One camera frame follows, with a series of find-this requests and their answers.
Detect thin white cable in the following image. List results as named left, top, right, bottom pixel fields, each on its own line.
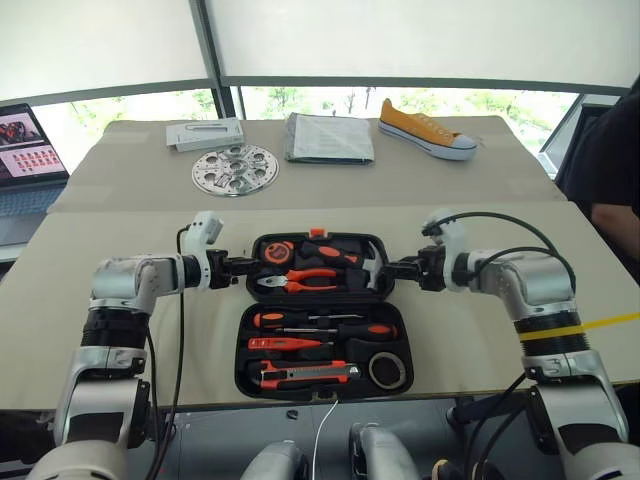
left=311, top=396, right=342, bottom=480

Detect open laptop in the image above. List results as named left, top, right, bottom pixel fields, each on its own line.
left=0, top=103, right=72, bottom=247

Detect yellow canvas sneaker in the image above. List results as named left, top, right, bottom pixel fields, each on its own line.
left=376, top=98, right=481, bottom=162

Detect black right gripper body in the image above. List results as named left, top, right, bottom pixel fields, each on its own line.
left=417, top=244, right=449, bottom=292

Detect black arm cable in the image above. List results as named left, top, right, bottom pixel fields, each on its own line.
left=471, top=245, right=580, bottom=302
left=141, top=327, right=164, bottom=454
left=146, top=224, right=194, bottom=480
left=423, top=210, right=565, bottom=262
left=461, top=372, right=534, bottom=480

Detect black electrical tape roll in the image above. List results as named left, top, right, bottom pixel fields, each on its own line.
left=368, top=351, right=407, bottom=391

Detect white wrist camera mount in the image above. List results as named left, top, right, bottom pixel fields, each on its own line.
left=421, top=208, right=472, bottom=293
left=178, top=210, right=224, bottom=292

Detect yellow strap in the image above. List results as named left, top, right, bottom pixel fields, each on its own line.
left=518, top=310, right=640, bottom=343

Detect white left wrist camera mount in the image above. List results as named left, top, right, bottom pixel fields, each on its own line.
left=178, top=210, right=224, bottom=292

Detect folded grey cloth in bag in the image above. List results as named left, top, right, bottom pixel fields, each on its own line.
left=284, top=112, right=377, bottom=167

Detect black orange utility knife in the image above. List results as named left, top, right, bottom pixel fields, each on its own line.
left=256, top=359, right=362, bottom=392

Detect person in black shirt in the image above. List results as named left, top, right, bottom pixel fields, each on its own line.
left=556, top=74, right=640, bottom=224

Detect perforated round metal disc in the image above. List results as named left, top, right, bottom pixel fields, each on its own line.
left=191, top=143, right=281, bottom=198

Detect black tool case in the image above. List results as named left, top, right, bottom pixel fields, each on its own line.
left=233, top=228, right=416, bottom=402

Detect white grey cardboard box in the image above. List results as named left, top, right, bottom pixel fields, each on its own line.
left=165, top=118, right=246, bottom=154

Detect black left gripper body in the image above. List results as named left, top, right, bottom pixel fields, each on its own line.
left=207, top=248, right=237, bottom=291

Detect orange voltage tester pen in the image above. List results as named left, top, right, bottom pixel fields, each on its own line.
left=246, top=337, right=335, bottom=352

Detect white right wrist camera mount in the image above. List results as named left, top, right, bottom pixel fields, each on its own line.
left=421, top=208, right=472, bottom=293

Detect orange black tape measure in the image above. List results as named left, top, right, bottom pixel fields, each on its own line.
left=263, top=240, right=297, bottom=264

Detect hammer with black orange handle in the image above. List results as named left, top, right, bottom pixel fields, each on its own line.
left=299, top=239, right=384, bottom=292

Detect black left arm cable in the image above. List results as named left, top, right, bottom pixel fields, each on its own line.
left=146, top=224, right=194, bottom=480
left=141, top=327, right=164, bottom=454

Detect silver rounded robot leg cover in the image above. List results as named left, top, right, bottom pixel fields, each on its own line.
left=348, top=422, right=422, bottom=480
left=238, top=438, right=310, bottom=480

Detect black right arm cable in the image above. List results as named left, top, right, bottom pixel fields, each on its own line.
left=461, top=372, right=534, bottom=480
left=423, top=210, right=565, bottom=262
left=471, top=245, right=580, bottom=302

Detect orange handled pliers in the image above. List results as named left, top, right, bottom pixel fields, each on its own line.
left=257, top=268, right=339, bottom=294

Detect grey window frame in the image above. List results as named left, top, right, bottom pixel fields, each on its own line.
left=0, top=0, right=634, bottom=122

